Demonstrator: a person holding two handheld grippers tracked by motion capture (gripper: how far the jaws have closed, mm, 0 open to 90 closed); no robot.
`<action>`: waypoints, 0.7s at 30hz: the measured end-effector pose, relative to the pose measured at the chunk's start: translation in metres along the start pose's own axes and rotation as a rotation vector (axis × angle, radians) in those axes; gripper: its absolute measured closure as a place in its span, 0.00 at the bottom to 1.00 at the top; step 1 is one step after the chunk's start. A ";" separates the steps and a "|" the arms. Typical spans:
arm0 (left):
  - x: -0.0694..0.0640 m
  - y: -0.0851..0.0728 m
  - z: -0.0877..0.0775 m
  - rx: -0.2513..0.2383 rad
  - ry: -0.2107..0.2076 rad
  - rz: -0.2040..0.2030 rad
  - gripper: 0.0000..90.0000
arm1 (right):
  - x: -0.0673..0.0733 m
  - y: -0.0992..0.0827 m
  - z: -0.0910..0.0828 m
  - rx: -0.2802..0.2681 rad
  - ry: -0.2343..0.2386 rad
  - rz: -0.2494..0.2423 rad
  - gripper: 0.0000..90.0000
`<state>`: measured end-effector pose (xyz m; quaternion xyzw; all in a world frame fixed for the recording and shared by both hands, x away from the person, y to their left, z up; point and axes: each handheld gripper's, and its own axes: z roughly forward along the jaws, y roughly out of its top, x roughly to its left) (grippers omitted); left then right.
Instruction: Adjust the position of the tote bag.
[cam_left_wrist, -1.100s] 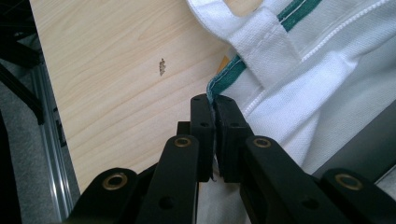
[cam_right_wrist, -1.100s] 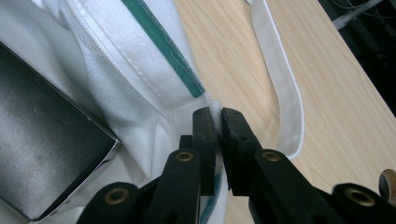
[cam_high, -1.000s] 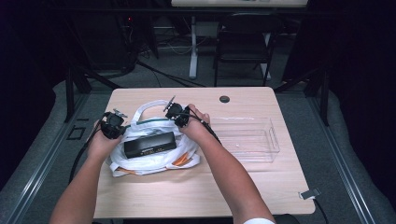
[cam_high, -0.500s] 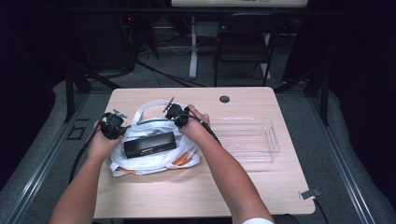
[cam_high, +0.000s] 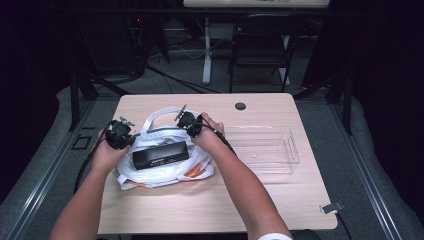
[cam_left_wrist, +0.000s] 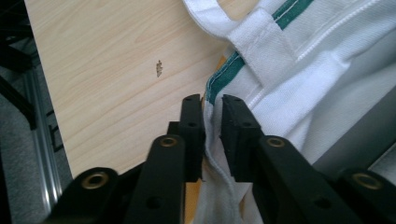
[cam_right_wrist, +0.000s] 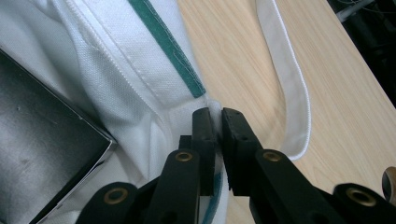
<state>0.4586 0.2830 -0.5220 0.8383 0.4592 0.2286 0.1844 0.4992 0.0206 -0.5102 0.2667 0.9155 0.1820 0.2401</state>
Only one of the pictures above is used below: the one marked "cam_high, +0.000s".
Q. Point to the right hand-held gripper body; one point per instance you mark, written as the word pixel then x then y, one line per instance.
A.
pixel 190 125

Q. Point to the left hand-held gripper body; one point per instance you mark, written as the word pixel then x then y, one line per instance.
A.
pixel 117 137

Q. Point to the black rectangular box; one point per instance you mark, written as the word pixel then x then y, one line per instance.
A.
pixel 160 155

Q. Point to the white tote bag coloured patches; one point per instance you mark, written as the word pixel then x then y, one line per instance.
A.
pixel 163 176

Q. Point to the clear plastic box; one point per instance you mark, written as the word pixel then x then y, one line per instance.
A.
pixel 266 150

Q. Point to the person's left hand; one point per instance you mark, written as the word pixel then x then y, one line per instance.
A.
pixel 106 156

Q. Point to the person's right hand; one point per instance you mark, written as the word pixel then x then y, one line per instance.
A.
pixel 210 135

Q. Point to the black metal stand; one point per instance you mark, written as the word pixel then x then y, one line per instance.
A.
pixel 347 106
pixel 75 100

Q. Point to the white desk with legs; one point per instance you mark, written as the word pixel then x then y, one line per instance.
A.
pixel 207 50

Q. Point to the black computer tower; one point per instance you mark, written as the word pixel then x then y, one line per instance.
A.
pixel 113 43

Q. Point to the black folding chair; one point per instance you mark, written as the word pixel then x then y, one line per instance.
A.
pixel 260 46

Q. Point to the grey metal floor rail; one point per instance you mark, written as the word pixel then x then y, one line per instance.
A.
pixel 366 180
pixel 43 186

